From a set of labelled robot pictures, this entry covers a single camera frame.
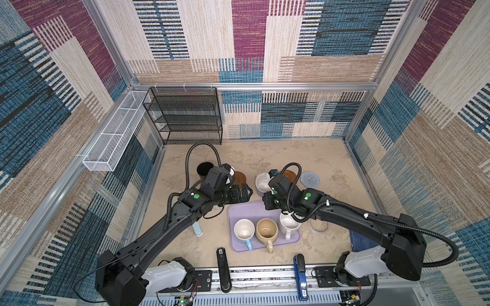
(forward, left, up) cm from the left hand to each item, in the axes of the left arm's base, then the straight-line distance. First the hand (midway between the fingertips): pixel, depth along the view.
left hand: (245, 190), depth 75 cm
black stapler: (-28, +8, -17) cm, 33 cm away
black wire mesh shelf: (+51, +33, -1) cm, 60 cm away
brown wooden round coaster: (+18, +3, -20) cm, 27 cm away
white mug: (-10, -17, -11) cm, 22 cm away
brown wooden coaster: (+20, -25, -19) cm, 37 cm away
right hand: (-1, -8, -7) cm, 11 cm away
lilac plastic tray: (+2, -4, -23) cm, 23 cm away
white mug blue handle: (-9, 0, -18) cm, 20 cm away
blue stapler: (-27, -20, -17) cm, 38 cm away
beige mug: (-9, -9, -20) cm, 24 cm away
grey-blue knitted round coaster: (+18, -34, -20) cm, 43 cm away
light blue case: (-8, +21, -17) cm, 28 cm away
